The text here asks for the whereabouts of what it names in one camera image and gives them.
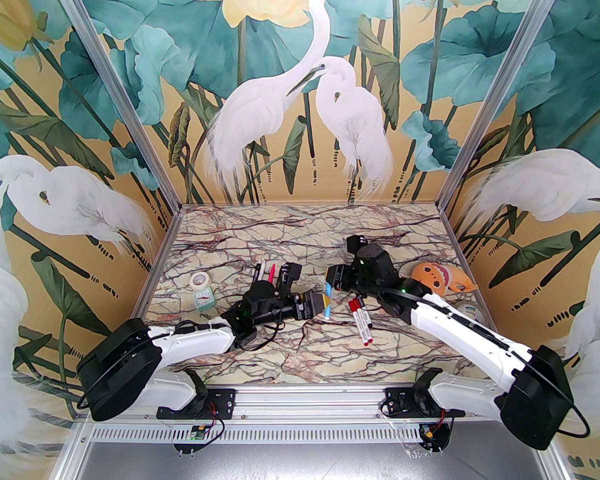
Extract aluminium frame post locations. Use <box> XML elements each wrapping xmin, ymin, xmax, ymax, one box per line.
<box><xmin>437</xmin><ymin>0</ymin><xmax>573</xmax><ymax>210</ymax></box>
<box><xmin>45</xmin><ymin>0</ymin><xmax>183</xmax><ymax>209</ymax></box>

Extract yellow power connector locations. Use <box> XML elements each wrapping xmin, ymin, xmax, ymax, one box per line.
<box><xmin>419</xmin><ymin>420</ymin><xmax>455</xmax><ymax>453</ymax></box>

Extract grey metal panel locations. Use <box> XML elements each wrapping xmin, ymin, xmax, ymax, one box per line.
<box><xmin>77</xmin><ymin>443</ymin><xmax>546</xmax><ymax>480</ymax></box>

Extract large white tape roll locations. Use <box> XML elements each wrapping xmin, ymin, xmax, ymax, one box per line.
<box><xmin>452</xmin><ymin>302</ymin><xmax>486</xmax><ymax>326</ymax></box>

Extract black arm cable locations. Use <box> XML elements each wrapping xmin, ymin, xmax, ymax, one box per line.
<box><xmin>530</xmin><ymin>348</ymin><xmax>592</xmax><ymax>439</ymax></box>
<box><xmin>75</xmin><ymin>358</ymin><xmax>131</xmax><ymax>411</ymax></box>

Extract orange plush fish toy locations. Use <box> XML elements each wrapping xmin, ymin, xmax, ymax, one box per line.
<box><xmin>411</xmin><ymin>262</ymin><xmax>478</xmax><ymax>298</ymax></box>

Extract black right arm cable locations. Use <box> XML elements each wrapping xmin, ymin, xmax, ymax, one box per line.
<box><xmin>530</xmin><ymin>348</ymin><xmax>592</xmax><ymax>439</ymax></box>

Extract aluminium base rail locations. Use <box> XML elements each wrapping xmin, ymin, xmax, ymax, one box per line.
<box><xmin>95</xmin><ymin>387</ymin><xmax>548</xmax><ymax>421</ymax></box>

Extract white marker with red ends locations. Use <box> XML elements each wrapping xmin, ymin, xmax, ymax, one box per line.
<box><xmin>354</xmin><ymin>295</ymin><xmax>373</xmax><ymax>345</ymax></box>
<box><xmin>349</xmin><ymin>299</ymin><xmax>367</xmax><ymax>343</ymax></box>

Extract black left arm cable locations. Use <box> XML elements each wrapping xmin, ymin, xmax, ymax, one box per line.
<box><xmin>75</xmin><ymin>358</ymin><xmax>131</xmax><ymax>411</ymax></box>

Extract perforated metal strip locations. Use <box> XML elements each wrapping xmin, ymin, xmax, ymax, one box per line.
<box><xmin>82</xmin><ymin>427</ymin><xmax>433</xmax><ymax>444</ymax></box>

